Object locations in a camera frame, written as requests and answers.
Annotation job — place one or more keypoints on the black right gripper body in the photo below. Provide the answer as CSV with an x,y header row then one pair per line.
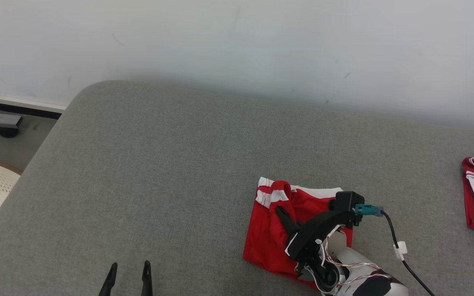
x,y
311,236

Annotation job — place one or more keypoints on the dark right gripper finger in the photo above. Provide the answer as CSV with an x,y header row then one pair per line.
x,y
289,222

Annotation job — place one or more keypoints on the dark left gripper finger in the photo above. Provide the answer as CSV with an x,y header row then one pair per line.
x,y
109,283
147,281

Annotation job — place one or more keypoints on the red white-striped shorts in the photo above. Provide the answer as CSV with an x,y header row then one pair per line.
x,y
268,238

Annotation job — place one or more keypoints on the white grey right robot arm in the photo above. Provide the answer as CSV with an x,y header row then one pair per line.
x,y
352,257

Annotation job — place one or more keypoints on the black round foot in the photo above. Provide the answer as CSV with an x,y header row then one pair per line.
x,y
7,132

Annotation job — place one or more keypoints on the black floor strip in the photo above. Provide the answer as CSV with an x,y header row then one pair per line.
x,y
15,111

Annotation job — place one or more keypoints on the white baseboard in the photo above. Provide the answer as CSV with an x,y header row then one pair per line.
x,y
23,103

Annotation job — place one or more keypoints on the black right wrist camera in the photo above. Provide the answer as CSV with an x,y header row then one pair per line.
x,y
347,201

